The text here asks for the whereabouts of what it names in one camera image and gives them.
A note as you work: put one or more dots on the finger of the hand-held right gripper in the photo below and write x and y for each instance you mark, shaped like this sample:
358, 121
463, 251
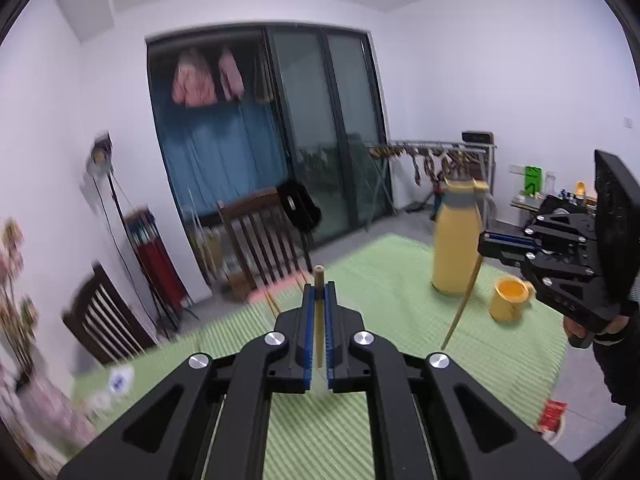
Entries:
505, 254
510, 238

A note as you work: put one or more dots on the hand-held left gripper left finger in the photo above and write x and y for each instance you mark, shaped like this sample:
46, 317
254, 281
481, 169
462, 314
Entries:
311, 340

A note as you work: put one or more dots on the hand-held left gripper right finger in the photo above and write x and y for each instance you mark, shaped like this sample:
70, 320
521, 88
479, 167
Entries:
330, 340

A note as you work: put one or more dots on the tan bamboo chopstick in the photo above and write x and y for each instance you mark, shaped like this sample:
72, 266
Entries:
461, 305
319, 280

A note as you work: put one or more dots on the person's right forearm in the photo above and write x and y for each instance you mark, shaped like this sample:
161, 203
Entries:
622, 370

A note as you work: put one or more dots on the person's right hand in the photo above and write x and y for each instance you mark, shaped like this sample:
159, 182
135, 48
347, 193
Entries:
617, 324

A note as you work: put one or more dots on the cluttered side table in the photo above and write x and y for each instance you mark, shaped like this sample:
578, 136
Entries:
522, 202

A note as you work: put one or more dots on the yellow thermos jug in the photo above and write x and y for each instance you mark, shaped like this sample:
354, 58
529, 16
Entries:
455, 250

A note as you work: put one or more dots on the yellow bear print mug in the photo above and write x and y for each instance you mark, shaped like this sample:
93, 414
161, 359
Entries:
507, 305

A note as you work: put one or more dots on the green paper bag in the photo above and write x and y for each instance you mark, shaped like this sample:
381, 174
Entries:
533, 180

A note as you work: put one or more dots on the green checked tablecloth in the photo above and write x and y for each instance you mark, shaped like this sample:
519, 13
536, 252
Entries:
390, 280

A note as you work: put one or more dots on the black box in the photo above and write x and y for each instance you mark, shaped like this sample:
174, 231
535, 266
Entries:
477, 138

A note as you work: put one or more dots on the metal drying rack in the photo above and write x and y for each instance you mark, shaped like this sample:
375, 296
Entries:
450, 144

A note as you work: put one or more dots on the row of leopard print cloths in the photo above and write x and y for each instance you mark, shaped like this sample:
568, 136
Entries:
425, 165

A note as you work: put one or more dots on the dark wooden chair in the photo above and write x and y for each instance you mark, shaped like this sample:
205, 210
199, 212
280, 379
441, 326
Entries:
100, 310
250, 210

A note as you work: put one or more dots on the red storage stand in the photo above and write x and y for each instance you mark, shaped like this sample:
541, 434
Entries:
160, 270

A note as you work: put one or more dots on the red packet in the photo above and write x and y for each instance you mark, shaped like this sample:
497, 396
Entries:
554, 416

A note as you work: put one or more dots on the blue curtain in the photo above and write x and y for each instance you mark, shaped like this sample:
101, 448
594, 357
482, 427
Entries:
220, 150

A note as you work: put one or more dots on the dark framed sliding glass door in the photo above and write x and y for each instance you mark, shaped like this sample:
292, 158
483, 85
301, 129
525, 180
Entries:
325, 110

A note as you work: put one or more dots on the small pink jacket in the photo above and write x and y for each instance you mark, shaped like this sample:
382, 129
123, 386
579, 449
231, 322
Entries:
231, 77

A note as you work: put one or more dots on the pink textured vase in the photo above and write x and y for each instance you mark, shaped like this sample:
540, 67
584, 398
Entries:
40, 410

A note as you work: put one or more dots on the studio lamp on stand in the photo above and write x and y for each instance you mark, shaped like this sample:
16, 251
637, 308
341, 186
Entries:
100, 155

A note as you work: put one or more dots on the large pink jacket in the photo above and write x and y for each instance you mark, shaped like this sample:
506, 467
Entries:
192, 82

